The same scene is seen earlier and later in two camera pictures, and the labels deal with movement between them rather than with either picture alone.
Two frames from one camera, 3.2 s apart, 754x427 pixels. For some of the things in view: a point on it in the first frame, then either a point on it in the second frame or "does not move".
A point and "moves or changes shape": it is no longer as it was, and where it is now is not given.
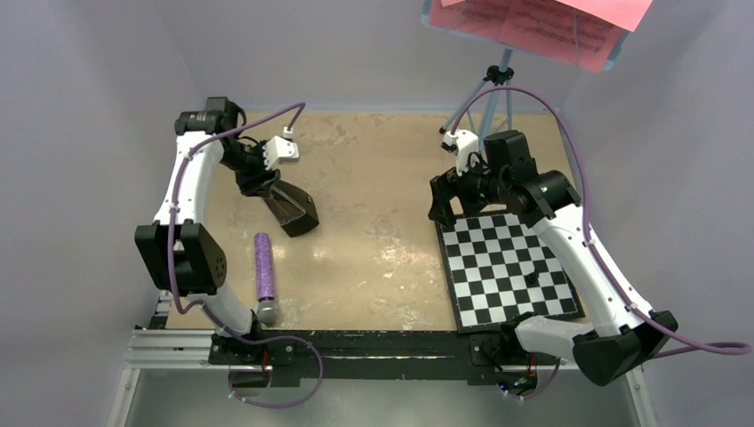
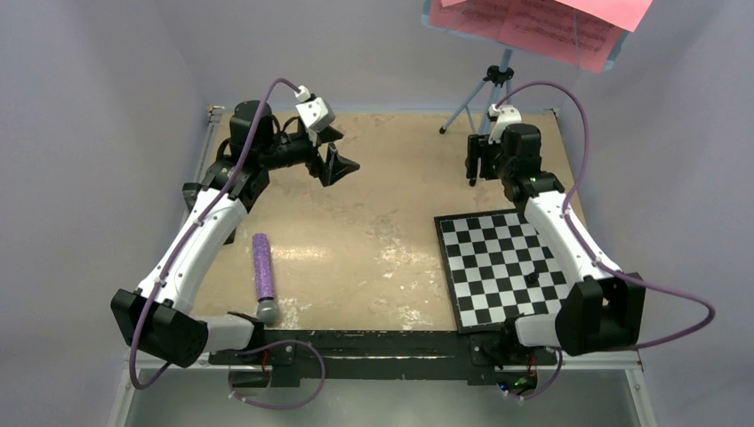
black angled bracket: (292, 207) moves or changes shape
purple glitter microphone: (268, 309) does not move
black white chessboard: (498, 268) does not move
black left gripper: (260, 180) to (335, 165)
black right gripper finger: (445, 187) to (471, 162)
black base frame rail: (380, 358) does not move
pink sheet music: (579, 34) does not move
